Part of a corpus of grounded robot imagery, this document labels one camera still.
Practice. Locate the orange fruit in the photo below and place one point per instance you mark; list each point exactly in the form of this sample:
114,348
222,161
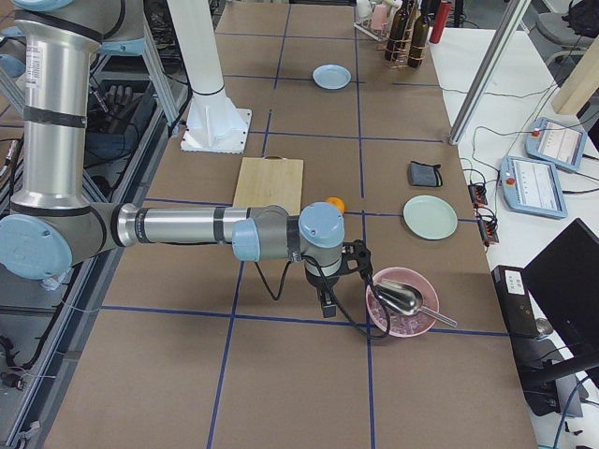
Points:
337,202

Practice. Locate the teach pendant tablet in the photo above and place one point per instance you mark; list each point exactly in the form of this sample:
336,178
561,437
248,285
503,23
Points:
557,143
532,187

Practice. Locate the pink cup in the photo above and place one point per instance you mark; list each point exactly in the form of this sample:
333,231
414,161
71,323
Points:
379,17

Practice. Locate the copper wire bottle rack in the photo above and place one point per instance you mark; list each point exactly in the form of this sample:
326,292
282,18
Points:
406,41

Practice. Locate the metal ice scoop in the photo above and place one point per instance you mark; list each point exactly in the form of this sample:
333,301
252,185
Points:
405,299

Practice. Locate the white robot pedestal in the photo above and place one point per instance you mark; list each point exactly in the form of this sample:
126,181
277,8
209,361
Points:
213,122

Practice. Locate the near teach pendant tablet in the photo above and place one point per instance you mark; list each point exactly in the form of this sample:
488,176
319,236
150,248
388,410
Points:
532,187

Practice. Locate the white wire cup rack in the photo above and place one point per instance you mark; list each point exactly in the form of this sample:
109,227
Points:
364,9

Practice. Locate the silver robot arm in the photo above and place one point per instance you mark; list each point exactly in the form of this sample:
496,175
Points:
52,227

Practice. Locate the black monitor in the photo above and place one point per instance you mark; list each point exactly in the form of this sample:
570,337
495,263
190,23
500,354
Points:
563,279

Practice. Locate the dark wine bottle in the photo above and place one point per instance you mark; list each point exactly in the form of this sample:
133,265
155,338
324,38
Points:
419,35
398,26

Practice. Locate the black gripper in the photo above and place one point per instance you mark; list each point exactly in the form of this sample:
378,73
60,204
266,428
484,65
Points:
322,283

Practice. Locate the far teach pendant tablet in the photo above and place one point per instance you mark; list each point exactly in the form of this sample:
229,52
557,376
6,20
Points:
557,143

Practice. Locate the aluminium frame post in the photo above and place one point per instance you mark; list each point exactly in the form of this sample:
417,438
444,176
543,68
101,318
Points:
496,49

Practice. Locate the black computer box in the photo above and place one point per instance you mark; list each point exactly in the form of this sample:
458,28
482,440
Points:
515,302

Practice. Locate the pink bowl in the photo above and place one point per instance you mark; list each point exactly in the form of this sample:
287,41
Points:
410,277

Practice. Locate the green plate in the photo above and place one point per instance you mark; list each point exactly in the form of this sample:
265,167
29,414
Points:
430,217

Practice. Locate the red thermos bottle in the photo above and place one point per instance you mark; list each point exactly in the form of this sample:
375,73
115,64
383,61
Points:
440,20

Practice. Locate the wooden cutting board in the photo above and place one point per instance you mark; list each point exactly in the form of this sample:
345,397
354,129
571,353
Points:
268,181

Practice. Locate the folded grey cloth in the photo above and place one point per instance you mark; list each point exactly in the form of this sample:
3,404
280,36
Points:
424,175

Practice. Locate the light blue plate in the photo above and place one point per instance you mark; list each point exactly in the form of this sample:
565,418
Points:
331,77

